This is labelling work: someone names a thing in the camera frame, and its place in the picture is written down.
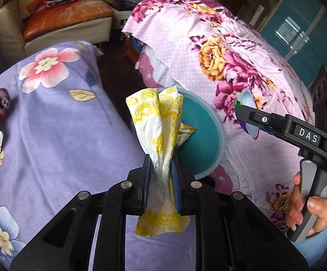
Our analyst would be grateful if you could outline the yellow patterned white napkin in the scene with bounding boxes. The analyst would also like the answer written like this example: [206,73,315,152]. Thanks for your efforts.
[125,86,190,238]

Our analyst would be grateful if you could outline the person's right forearm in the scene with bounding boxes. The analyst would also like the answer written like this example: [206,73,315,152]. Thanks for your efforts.
[297,212,327,263]

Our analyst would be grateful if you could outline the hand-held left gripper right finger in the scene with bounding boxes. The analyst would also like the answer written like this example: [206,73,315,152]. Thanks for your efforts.
[170,158,309,271]

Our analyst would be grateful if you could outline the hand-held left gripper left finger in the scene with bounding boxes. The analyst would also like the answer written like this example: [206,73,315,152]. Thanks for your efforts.
[9,155,153,271]

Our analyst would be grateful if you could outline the dark wooden wardrobe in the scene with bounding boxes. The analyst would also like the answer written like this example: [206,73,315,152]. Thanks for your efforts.
[220,0,294,31]

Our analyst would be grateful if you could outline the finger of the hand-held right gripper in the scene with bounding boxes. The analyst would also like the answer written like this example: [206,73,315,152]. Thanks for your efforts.
[235,105,294,139]

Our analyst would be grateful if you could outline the reddish brown box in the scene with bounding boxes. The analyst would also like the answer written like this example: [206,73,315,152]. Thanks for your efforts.
[123,32,147,65]

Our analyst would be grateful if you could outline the teal glass cabinet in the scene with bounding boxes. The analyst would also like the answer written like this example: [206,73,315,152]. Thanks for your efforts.
[261,0,327,85]

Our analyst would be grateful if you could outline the cream leather sofa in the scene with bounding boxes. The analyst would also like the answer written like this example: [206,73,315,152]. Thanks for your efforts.
[0,0,114,57]

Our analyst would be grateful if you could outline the pink floral bedsheet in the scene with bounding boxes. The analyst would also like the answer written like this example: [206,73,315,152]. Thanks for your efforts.
[122,0,322,232]

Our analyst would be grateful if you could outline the orange leather seat cushion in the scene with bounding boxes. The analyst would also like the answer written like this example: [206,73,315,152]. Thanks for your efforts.
[22,0,114,41]

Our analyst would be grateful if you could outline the pink patterned sheet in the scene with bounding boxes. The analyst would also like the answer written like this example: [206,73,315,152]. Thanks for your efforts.
[135,49,181,91]

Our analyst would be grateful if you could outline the white low cabinet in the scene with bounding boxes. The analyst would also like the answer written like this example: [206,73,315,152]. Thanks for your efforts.
[113,7,137,30]

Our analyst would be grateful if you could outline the person's right hand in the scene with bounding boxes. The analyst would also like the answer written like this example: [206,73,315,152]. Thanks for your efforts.
[286,172,327,237]

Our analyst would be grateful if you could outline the teal plastic basin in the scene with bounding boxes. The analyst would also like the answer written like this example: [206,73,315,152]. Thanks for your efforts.
[172,87,227,180]

